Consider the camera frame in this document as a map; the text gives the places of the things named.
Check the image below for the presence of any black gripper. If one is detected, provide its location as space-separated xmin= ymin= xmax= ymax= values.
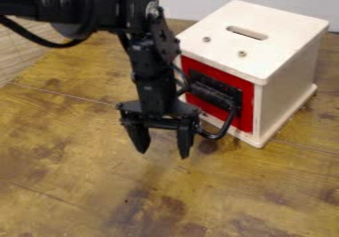
xmin=117 ymin=7 xmax=199 ymax=159

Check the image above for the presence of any white wooden box cabinet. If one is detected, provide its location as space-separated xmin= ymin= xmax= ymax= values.
xmin=176 ymin=0 xmax=328 ymax=148

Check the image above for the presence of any black metal drawer handle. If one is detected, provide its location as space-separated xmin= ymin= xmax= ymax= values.
xmin=189 ymin=69 xmax=243 ymax=140

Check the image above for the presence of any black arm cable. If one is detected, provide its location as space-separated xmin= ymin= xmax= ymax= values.
xmin=0 ymin=14 xmax=87 ymax=50

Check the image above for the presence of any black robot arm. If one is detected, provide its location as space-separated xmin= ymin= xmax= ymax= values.
xmin=0 ymin=0 xmax=199 ymax=158

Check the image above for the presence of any red drawer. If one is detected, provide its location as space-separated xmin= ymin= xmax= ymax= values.
xmin=180 ymin=56 xmax=255 ymax=133

